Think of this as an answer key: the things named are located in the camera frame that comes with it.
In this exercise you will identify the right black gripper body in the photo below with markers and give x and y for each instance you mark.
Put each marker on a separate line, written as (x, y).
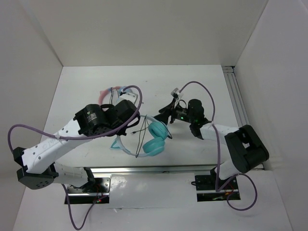
(181, 113)

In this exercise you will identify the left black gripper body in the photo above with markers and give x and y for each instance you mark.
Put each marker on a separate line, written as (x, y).
(121, 131)

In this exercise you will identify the teal cat ear headphones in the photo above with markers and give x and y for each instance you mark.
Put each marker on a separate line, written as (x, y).
(151, 143)

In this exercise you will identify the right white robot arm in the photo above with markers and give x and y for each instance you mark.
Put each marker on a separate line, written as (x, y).
(245, 147)

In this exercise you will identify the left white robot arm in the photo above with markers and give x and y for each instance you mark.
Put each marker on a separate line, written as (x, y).
(38, 165)

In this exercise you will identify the pink blue cat ear headphones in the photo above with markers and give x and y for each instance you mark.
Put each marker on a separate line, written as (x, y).
(110, 91)

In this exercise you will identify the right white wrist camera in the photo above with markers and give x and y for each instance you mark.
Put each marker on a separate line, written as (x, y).
(177, 95)

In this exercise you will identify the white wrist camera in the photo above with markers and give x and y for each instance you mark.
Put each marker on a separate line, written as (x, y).
(177, 95)
(129, 96)

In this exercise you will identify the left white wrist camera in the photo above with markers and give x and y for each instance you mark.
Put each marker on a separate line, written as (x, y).
(129, 96)

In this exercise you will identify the aluminium rail at right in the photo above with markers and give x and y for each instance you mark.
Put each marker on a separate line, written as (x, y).
(235, 95)

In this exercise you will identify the aluminium rail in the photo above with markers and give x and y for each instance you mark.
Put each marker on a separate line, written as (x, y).
(235, 95)
(197, 169)

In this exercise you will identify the aluminium rail at front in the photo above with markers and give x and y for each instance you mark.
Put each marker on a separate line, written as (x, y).
(197, 169)

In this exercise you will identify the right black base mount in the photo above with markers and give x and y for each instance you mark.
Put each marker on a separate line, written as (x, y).
(205, 189)

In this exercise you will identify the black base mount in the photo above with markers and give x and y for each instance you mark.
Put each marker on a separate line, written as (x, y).
(205, 189)
(98, 193)

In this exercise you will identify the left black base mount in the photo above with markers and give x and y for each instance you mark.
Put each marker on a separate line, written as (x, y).
(98, 193)

